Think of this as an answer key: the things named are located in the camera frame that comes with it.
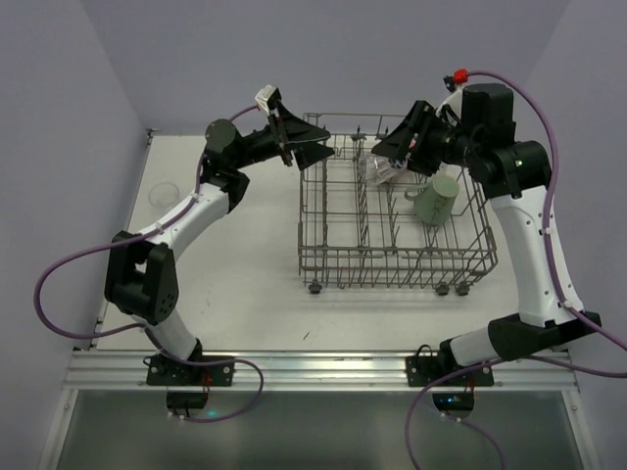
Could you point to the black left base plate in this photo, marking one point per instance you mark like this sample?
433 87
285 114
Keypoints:
168 372

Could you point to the grey wire dish rack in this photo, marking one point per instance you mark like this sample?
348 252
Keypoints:
357 230

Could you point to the clear glass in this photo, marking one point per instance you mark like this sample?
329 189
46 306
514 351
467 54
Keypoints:
376 171
164 195

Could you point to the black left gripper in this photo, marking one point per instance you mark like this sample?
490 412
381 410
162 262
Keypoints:
283 140

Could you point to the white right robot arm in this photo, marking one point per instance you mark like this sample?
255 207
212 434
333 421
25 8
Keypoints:
515 178

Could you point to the clear glass front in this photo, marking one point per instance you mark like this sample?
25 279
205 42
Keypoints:
164 195

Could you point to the green ceramic mug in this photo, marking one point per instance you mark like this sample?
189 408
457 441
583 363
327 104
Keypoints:
433 201

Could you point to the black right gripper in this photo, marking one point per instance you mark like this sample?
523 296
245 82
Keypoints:
418 142

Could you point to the aluminium mounting rail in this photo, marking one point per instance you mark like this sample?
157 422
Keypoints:
104 370

